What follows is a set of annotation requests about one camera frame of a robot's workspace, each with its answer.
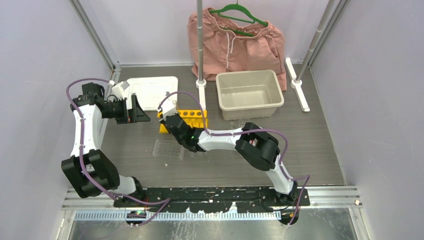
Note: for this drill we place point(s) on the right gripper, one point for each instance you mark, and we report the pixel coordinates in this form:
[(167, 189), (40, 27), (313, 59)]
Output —
[(178, 116)]

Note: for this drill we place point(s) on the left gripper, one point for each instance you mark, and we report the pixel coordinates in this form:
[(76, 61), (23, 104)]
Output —
[(138, 115)]

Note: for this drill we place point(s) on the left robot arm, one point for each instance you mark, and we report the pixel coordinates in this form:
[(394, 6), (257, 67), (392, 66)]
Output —
[(88, 169)]

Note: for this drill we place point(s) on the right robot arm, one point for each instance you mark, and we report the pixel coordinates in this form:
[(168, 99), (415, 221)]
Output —
[(256, 145)]

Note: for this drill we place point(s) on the yellow test tube rack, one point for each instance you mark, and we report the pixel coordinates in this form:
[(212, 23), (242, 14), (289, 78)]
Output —
[(194, 117)]

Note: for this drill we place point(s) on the clear well plate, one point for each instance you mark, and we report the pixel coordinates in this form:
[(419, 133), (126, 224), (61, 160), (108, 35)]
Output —
[(168, 149)]

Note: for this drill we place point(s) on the white flat tray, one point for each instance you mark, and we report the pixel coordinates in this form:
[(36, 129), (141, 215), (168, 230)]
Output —
[(150, 91)]

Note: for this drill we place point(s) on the small glass beaker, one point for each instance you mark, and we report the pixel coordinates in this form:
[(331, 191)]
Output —
[(232, 125)]

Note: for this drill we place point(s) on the left white stand base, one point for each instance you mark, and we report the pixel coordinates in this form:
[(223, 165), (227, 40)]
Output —
[(201, 94)]

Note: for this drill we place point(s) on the white stand base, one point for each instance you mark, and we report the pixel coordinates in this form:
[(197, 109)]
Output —
[(201, 94), (296, 82)]

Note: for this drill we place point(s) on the large glass beaker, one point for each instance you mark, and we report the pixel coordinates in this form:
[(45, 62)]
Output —
[(242, 122)]

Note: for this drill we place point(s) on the beige plastic bin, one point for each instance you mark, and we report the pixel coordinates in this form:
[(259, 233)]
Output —
[(248, 94)]

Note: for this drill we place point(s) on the left metal stand pole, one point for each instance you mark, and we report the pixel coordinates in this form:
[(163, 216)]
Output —
[(200, 45)]

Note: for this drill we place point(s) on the metal stand pole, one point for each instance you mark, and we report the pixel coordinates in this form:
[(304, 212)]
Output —
[(200, 45), (316, 37)]

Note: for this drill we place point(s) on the pink shorts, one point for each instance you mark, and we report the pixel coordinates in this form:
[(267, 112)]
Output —
[(228, 47)]

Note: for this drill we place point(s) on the right white stand base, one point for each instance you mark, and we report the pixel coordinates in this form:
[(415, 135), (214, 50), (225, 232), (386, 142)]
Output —
[(296, 82)]

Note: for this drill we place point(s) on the green clothes hanger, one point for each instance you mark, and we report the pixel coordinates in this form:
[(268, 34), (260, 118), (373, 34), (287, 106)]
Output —
[(242, 13)]

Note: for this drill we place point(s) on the right metal stand pole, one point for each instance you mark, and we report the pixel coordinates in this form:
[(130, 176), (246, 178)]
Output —
[(316, 37)]

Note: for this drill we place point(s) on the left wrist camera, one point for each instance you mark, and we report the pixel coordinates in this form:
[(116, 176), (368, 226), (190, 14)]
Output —
[(121, 90)]

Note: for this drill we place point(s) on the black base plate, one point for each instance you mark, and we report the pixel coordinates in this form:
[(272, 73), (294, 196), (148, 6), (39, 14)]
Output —
[(248, 199)]

